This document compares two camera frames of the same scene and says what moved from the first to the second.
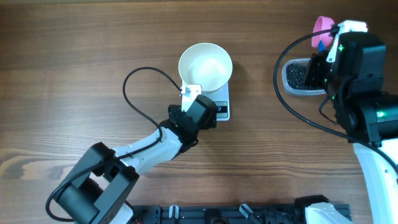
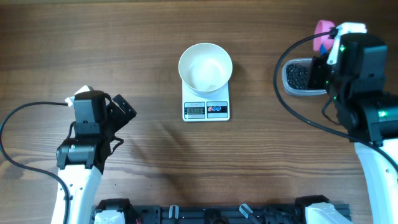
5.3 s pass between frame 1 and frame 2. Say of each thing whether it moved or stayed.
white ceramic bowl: stayed
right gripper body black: stayed
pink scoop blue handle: stayed
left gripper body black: moved
